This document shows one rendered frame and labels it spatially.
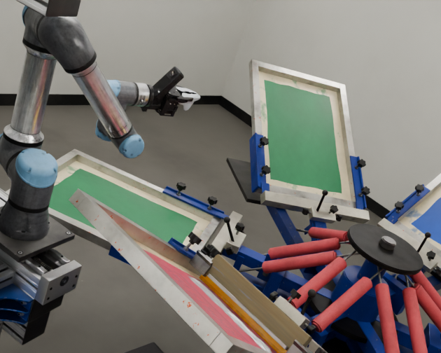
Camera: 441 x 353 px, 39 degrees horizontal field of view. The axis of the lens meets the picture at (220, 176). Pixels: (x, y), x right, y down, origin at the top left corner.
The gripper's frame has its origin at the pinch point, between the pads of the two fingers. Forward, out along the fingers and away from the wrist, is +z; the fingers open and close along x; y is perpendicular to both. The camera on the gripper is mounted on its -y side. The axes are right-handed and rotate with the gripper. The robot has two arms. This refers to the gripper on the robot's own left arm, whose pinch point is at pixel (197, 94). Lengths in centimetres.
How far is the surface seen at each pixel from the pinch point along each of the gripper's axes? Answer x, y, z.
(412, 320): 79, 39, 71
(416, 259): 60, 28, 84
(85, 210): 48, 8, -57
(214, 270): 47, 35, -3
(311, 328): 70, 43, 28
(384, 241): 50, 27, 73
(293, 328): 78, 28, 4
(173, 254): 41, 33, -17
